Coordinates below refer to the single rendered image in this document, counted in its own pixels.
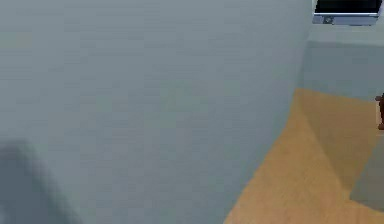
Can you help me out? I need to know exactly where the dark brown wooden furniture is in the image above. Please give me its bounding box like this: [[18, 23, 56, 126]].
[[374, 93, 384, 131]]

